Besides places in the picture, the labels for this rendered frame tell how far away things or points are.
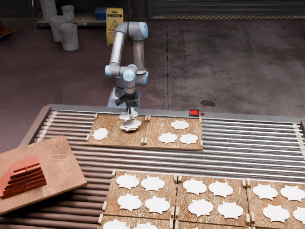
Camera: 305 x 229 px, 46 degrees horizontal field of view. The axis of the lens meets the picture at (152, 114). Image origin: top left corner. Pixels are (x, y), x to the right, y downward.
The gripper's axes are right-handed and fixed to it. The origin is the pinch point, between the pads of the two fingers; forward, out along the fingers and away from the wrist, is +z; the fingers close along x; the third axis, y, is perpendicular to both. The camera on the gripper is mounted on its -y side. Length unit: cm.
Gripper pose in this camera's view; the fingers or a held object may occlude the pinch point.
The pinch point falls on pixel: (128, 115)
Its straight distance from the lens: 263.1
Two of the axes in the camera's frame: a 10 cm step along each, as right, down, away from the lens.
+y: 9.6, -1.7, 2.1
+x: -2.7, -5.6, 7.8
